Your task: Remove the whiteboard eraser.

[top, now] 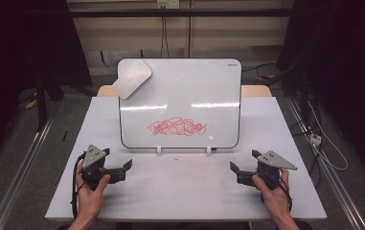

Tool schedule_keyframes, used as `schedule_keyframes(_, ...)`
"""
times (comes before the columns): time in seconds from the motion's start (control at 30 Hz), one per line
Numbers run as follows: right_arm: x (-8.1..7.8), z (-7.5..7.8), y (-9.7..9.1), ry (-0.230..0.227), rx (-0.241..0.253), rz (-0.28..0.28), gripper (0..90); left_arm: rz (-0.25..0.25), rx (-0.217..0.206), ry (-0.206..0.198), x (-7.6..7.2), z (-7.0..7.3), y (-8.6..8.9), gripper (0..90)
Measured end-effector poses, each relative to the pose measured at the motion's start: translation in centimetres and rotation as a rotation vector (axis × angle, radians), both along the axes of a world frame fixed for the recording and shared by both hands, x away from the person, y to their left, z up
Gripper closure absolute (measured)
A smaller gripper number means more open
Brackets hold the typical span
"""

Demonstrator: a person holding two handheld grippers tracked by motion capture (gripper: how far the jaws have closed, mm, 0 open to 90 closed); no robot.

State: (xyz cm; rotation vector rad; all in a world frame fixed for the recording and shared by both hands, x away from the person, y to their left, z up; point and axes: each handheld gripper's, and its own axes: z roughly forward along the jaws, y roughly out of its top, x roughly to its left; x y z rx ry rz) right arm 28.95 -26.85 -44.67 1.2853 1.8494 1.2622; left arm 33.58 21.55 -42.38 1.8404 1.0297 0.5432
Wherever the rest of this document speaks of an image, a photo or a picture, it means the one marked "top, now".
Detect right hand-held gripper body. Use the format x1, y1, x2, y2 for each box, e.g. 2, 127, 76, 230
236, 150, 299, 192

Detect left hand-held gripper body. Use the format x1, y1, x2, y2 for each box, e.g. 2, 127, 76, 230
80, 144, 127, 192

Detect white whiteboard eraser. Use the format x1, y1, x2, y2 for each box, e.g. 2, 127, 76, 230
111, 59, 153, 101

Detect black-framed whiteboard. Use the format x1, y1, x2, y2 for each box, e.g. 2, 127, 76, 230
117, 57, 242, 150

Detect person's right hand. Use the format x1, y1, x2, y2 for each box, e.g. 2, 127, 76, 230
251, 168, 293, 222

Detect person's left hand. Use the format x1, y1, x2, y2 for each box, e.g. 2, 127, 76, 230
74, 158, 112, 221

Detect white power strip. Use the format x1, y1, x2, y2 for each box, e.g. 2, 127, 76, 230
308, 133, 323, 146

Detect light wooden table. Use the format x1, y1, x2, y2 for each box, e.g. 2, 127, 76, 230
97, 84, 273, 98

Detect black metal stand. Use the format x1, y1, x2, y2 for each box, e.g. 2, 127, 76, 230
34, 72, 64, 132

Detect dark curtain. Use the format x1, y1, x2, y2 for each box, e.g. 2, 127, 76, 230
276, 0, 365, 176
0, 0, 94, 173

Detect thin yellow vertical pipe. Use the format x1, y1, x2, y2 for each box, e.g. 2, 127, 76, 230
187, 0, 193, 58

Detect black horizontal bar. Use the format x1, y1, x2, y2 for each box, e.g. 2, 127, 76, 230
69, 8, 294, 18

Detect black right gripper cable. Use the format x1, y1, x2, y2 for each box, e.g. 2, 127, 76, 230
277, 177, 294, 214

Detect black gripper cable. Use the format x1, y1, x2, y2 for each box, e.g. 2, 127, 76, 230
70, 151, 87, 220
277, 177, 294, 214

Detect black floor cables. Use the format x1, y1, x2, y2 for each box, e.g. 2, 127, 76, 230
291, 108, 323, 190

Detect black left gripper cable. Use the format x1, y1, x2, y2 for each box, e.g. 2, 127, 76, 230
70, 151, 87, 220

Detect aluminium floor rail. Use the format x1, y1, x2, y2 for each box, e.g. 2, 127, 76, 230
285, 96, 365, 230
0, 108, 63, 230

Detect white floor cable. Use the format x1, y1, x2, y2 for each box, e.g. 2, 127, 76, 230
307, 100, 350, 172

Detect black hanging wall cable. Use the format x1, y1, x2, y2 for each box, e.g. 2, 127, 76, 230
160, 16, 171, 58

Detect white wall socket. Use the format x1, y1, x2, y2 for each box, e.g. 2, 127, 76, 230
156, 0, 181, 10

